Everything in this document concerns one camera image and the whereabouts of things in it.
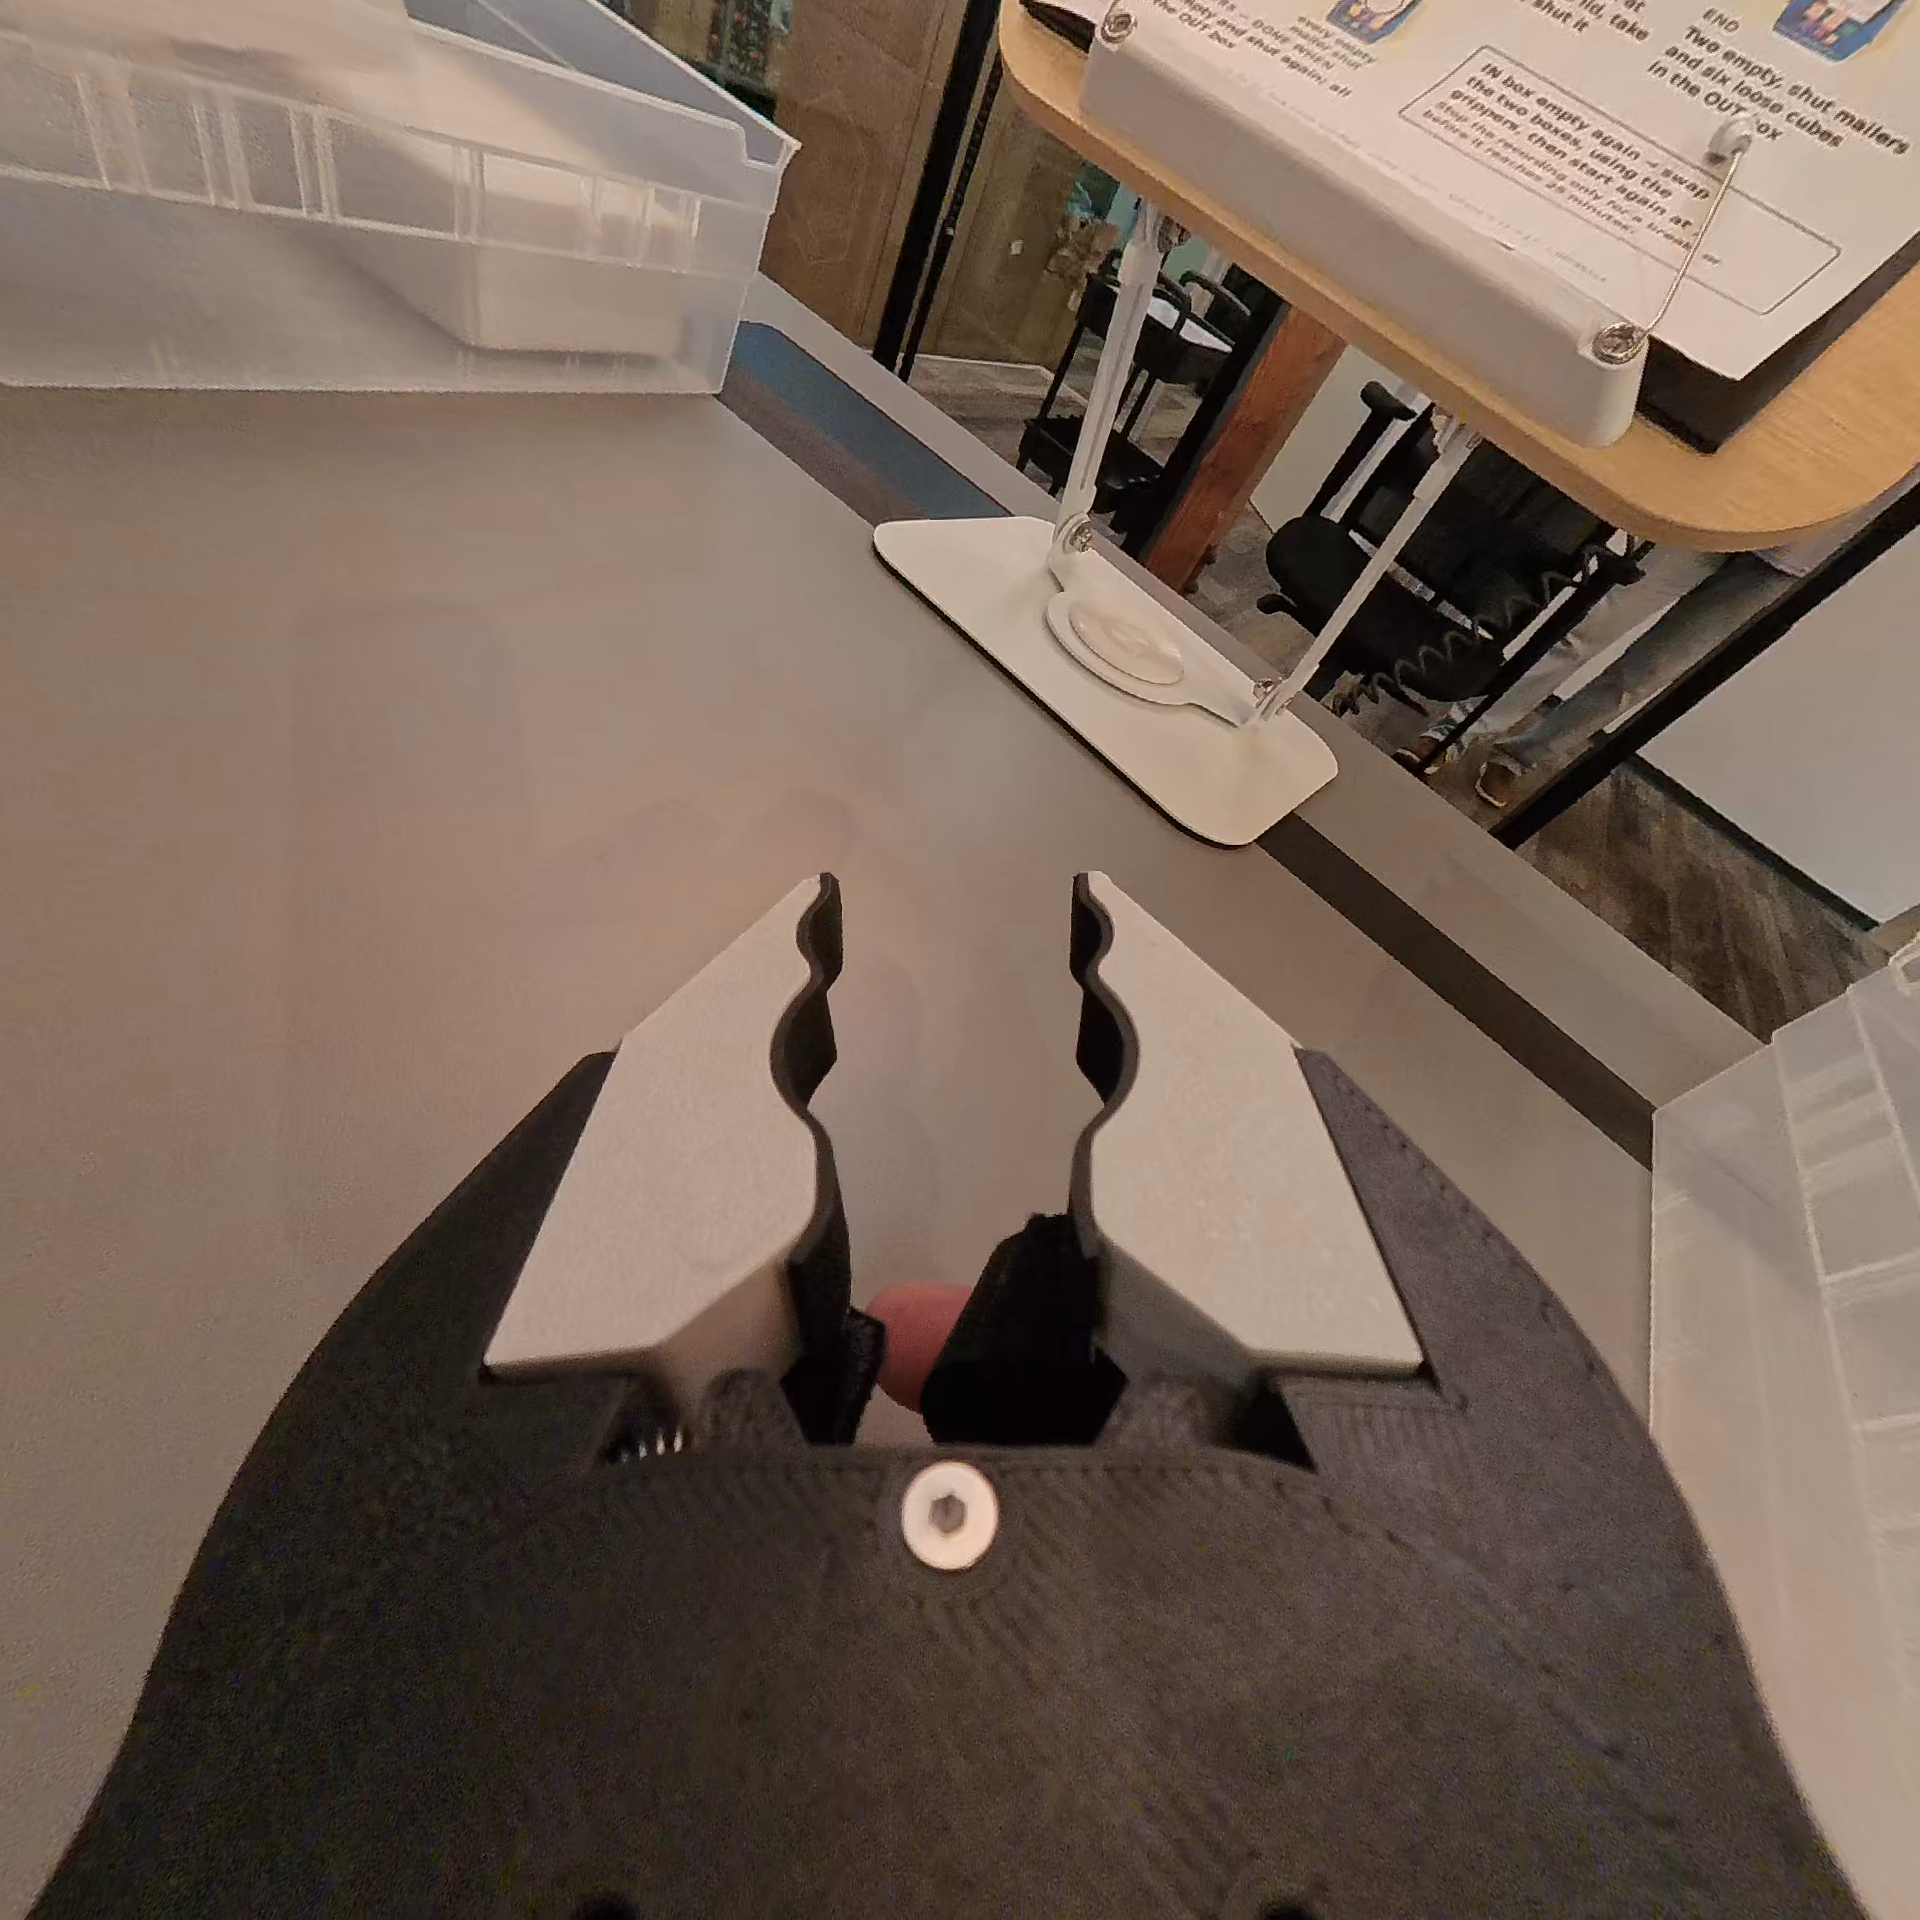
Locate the black coiled cable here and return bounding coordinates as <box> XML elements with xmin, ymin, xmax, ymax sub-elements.
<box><xmin>1341</xmin><ymin>556</ymin><xmax>1614</xmax><ymax>714</ymax></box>

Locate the black shelf rack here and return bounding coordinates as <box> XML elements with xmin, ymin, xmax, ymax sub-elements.
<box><xmin>1020</xmin><ymin>256</ymin><xmax>1291</xmax><ymax>541</ymax></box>

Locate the wooden door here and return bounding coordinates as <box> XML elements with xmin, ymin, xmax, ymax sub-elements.
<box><xmin>1140</xmin><ymin>300</ymin><xmax>1354</xmax><ymax>595</ymax></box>

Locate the black office chair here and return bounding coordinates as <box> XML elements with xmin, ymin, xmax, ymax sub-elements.
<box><xmin>1256</xmin><ymin>382</ymin><xmax>1653</xmax><ymax>707</ymax></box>

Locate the clear plastic container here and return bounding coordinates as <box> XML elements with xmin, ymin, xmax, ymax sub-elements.
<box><xmin>0</xmin><ymin>0</ymin><xmax>800</xmax><ymax>395</ymax></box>
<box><xmin>1651</xmin><ymin>938</ymin><xmax>1920</xmax><ymax>1920</ymax></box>

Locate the white document stand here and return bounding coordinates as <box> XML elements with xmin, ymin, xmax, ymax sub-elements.
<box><xmin>996</xmin><ymin>0</ymin><xmax>1920</xmax><ymax>554</ymax></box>

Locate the black pole stand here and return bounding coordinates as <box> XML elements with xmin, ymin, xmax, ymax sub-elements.
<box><xmin>1492</xmin><ymin>479</ymin><xmax>1920</xmax><ymax>847</ymax></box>

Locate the printed instruction sheet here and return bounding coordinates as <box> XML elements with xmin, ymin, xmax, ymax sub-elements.
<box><xmin>1035</xmin><ymin>0</ymin><xmax>1920</xmax><ymax>383</ymax></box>

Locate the white document holder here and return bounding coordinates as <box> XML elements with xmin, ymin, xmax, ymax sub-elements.
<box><xmin>1079</xmin><ymin>0</ymin><xmax>1653</xmax><ymax>448</ymax></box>

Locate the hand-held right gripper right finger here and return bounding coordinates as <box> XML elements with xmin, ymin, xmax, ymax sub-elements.
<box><xmin>1070</xmin><ymin>871</ymin><xmax>1426</xmax><ymax>1427</ymax></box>

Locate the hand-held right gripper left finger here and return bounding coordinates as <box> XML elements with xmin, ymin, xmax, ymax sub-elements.
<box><xmin>482</xmin><ymin>874</ymin><xmax>853</xmax><ymax>1415</ymax></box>

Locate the person's right hand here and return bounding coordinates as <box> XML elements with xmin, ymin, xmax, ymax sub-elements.
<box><xmin>866</xmin><ymin>1282</ymin><xmax>975</xmax><ymax>1413</ymax></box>

